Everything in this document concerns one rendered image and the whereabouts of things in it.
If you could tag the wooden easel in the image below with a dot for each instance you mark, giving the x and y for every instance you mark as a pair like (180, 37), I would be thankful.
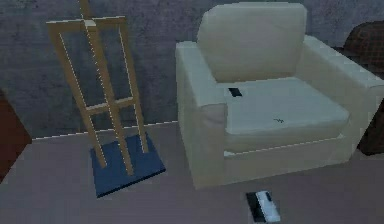
(100, 71)

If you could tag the cream armchair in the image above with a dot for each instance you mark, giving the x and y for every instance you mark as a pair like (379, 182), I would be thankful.
(260, 110)

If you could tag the reddish brown cabinet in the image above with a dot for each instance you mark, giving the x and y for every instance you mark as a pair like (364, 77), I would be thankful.
(10, 140)

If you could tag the black and white remote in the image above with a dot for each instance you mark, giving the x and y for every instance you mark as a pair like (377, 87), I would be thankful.
(265, 206)

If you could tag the small black phone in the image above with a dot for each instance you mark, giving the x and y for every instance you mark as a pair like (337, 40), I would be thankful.
(235, 92)

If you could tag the blue flat board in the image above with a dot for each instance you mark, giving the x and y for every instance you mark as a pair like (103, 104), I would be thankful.
(115, 175)

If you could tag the small dark keys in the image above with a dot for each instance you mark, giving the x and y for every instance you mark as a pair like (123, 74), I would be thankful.
(279, 120)

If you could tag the dark brown checked sofa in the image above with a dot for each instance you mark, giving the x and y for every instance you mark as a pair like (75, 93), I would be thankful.
(366, 45)

